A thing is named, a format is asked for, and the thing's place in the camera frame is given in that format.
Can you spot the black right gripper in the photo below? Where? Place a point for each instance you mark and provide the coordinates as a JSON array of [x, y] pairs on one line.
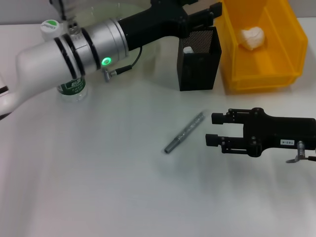
[[276, 133]]

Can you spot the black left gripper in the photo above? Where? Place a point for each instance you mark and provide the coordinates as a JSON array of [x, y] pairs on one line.
[[153, 22]]

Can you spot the grey marker pen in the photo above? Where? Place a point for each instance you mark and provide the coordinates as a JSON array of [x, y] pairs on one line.
[[185, 132]]

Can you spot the green utility knife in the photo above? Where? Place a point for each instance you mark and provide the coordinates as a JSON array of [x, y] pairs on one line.
[[188, 50]]

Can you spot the white paper ball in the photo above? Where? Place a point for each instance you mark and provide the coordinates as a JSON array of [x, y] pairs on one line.
[[251, 38]]

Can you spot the clear green-label water bottle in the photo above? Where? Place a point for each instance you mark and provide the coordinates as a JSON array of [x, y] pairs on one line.
[[49, 27]]

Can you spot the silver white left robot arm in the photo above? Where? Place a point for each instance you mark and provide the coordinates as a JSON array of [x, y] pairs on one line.
[[44, 64]]

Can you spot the black mesh pen holder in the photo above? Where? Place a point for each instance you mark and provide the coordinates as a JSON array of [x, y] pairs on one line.
[[197, 74]]

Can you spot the green glass fruit bowl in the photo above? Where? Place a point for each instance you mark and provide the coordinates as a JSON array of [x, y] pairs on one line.
[[148, 51]]

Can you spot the yellow plastic bin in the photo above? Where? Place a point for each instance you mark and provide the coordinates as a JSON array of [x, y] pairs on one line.
[[264, 66]]

